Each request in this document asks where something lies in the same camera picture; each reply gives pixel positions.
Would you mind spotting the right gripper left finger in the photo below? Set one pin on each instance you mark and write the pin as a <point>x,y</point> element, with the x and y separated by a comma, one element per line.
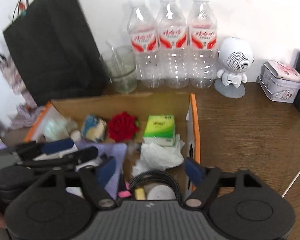
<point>59,205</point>

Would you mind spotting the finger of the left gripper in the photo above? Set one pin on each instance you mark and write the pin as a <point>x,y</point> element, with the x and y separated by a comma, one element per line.
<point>56,146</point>
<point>73,158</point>

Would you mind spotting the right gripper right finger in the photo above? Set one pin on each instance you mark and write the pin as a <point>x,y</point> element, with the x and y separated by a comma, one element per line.
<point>238,205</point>

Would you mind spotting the iridescent plastic bag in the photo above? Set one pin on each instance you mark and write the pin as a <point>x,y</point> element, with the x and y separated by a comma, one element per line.
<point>59,129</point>

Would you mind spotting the blue yellow sponge toy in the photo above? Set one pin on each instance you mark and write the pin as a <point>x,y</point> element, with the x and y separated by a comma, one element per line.
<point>94,128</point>

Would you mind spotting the purple woven cloth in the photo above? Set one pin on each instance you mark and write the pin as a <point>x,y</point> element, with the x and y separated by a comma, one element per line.
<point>107,177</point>

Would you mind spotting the red fabric rose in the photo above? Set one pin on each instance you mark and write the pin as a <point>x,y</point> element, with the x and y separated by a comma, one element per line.
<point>122,127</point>

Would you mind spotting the white tissue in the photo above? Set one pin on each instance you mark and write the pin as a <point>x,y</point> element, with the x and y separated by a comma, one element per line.
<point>155,157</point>

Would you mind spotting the green tissue packet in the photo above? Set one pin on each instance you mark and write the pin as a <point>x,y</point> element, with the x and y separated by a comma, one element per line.
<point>160,129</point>

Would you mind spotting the cotton buds box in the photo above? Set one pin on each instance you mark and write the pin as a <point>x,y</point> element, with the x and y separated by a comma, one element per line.
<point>59,155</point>

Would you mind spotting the pink ceramic vase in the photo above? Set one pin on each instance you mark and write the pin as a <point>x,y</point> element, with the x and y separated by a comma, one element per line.
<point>16,83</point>

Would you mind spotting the red cardboard box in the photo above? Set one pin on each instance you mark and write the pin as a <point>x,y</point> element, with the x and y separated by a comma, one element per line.
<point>142,132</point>

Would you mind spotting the black paper bag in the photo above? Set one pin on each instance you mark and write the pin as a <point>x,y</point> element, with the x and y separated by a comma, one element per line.
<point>54,51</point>

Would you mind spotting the glass cup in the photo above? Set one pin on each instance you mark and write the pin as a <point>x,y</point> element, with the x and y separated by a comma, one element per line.
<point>119,65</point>

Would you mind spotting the white tin box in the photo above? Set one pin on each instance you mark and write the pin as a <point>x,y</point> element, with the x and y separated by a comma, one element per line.
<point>279,81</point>

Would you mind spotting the left water bottle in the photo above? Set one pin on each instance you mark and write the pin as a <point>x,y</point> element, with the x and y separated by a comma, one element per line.
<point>142,30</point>

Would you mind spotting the water bottle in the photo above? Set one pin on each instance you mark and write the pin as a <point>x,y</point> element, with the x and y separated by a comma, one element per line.
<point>202,28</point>
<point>173,41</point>
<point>142,30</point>

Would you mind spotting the middle water bottle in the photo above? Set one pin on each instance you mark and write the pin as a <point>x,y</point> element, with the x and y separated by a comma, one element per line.
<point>173,41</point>

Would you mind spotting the white robot speaker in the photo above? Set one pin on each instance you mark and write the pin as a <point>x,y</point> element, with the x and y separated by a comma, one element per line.
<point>236,57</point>

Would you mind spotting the right water bottle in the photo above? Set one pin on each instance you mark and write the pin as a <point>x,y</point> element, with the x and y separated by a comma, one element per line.
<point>202,28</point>

